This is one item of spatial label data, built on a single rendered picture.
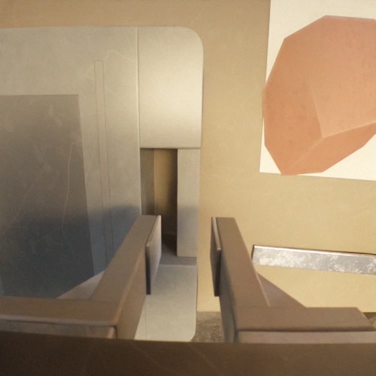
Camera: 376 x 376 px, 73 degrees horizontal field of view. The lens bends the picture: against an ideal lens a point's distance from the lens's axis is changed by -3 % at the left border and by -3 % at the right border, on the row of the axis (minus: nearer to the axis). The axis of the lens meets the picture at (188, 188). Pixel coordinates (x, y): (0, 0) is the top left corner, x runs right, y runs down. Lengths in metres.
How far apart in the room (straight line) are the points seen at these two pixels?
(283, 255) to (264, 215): 0.05
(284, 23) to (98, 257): 0.26
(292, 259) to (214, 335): 1.41
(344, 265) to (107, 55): 0.30
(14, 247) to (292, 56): 0.29
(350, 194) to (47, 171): 0.29
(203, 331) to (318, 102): 1.52
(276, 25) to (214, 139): 0.12
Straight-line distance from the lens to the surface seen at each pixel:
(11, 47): 0.24
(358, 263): 0.34
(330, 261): 0.33
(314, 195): 0.30
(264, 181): 0.28
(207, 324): 1.64
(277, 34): 0.28
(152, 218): 0.15
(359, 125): 0.27
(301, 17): 0.29
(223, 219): 0.15
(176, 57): 0.20
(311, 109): 0.25
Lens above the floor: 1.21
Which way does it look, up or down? 75 degrees down
